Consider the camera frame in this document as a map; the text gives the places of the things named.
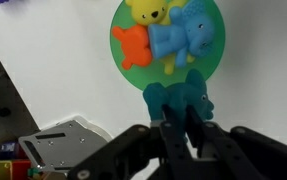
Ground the green bowl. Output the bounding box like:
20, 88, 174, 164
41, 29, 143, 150
109, 0, 226, 92

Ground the yellow bear toy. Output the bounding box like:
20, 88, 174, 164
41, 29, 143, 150
125, 0, 196, 76

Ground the blue elephant toy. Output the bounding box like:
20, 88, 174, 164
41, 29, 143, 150
147, 0, 216, 69

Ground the purple toy block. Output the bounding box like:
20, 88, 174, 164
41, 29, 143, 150
0, 141, 20, 160

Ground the teal green elephant toy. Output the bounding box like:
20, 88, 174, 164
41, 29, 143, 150
142, 68, 215, 144

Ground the dark slanted panel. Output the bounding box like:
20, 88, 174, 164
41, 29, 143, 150
0, 31, 41, 161

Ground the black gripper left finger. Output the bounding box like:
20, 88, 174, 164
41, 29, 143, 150
67, 104, 201, 180

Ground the silver metal mounting plate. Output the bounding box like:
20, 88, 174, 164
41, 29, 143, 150
17, 119, 109, 173

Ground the orange animal toy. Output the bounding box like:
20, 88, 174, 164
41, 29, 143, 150
111, 23, 154, 71

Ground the yellow toy block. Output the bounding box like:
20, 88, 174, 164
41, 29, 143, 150
0, 160, 13, 180

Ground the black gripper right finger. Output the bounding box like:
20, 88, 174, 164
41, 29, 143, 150
186, 105, 287, 180

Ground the red toy block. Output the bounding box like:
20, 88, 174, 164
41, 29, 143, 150
11, 159, 32, 180

